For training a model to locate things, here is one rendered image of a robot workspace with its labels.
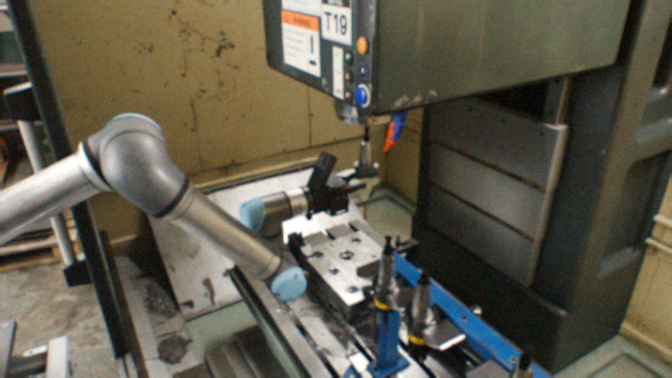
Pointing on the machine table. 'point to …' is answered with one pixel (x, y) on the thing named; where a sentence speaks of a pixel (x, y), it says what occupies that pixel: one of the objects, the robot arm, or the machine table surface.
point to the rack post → (388, 349)
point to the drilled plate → (333, 286)
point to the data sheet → (303, 6)
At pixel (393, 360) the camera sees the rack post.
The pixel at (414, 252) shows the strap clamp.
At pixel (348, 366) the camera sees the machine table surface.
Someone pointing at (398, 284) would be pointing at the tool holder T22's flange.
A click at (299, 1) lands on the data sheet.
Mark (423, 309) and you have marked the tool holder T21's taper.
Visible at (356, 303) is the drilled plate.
